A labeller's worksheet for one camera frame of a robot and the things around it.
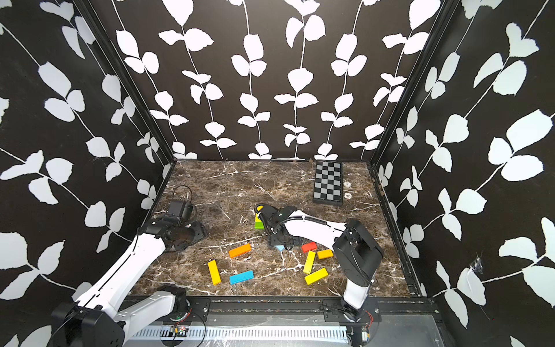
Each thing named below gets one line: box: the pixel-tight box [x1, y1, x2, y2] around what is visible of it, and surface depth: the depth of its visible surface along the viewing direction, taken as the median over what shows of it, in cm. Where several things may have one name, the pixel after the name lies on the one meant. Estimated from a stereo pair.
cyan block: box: [229, 270, 255, 285], surface depth 82 cm
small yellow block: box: [317, 249, 334, 260], surface depth 88 cm
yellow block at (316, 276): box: [304, 267, 329, 286], surface depth 83 cm
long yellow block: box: [208, 259, 222, 286], surface depth 83 cm
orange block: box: [228, 242, 252, 259], surface depth 90 cm
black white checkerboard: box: [312, 159, 344, 207], surface depth 109 cm
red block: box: [302, 241, 318, 254], surface depth 90 cm
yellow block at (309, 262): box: [302, 250, 316, 275], surface depth 86 cm
